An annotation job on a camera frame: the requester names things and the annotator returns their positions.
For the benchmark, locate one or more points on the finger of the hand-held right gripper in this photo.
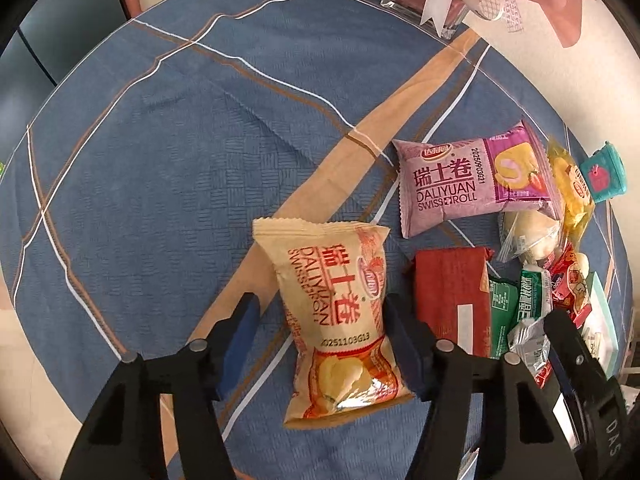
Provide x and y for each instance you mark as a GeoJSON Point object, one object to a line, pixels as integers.
{"type": "Point", "coordinates": [570, 355]}

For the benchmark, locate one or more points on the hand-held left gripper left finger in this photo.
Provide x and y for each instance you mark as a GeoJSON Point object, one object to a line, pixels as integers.
{"type": "Point", "coordinates": [240, 345]}

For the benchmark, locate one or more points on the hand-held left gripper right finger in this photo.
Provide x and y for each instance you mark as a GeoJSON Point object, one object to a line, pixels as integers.
{"type": "Point", "coordinates": [405, 345]}

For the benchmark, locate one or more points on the light green storage box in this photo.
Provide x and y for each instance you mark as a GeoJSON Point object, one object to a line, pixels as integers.
{"type": "Point", "coordinates": [602, 325]}

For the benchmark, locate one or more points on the red snack packet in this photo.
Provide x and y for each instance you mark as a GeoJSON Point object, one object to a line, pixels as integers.
{"type": "Point", "coordinates": [445, 285]}

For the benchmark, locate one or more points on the dark green snack packet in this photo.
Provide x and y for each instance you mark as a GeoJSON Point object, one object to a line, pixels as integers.
{"type": "Point", "coordinates": [502, 315]}

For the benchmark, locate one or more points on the beige cake roll packet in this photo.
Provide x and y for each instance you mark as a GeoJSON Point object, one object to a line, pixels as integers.
{"type": "Point", "coordinates": [330, 290]}

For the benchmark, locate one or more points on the silver snack packet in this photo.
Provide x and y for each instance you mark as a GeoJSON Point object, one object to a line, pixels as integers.
{"type": "Point", "coordinates": [530, 350]}

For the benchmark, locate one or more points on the green and white snack packet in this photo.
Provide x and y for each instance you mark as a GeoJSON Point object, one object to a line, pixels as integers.
{"type": "Point", "coordinates": [535, 292]}

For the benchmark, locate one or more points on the red and white candy packet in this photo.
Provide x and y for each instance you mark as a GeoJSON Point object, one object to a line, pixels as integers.
{"type": "Point", "coordinates": [567, 280]}

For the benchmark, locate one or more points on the clear bun packet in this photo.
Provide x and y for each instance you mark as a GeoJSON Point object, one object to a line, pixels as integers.
{"type": "Point", "coordinates": [530, 235]}

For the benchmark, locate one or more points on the yellow cake packet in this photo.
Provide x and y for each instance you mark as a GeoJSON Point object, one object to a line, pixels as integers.
{"type": "Point", "coordinates": [572, 195]}

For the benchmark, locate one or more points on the pink cake roll packet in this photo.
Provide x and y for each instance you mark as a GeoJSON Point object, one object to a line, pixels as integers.
{"type": "Point", "coordinates": [450, 190]}

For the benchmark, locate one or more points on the teal toy box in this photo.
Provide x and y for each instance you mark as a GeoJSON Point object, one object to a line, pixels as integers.
{"type": "Point", "coordinates": [602, 175]}

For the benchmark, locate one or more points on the blue plaid tablecloth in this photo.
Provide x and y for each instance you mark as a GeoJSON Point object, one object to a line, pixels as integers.
{"type": "Point", "coordinates": [150, 185]}

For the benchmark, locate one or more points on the white ribbon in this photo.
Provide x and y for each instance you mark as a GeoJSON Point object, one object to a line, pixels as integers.
{"type": "Point", "coordinates": [437, 5]}

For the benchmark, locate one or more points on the grey cabinet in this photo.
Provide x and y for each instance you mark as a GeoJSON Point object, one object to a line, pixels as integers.
{"type": "Point", "coordinates": [50, 45]}

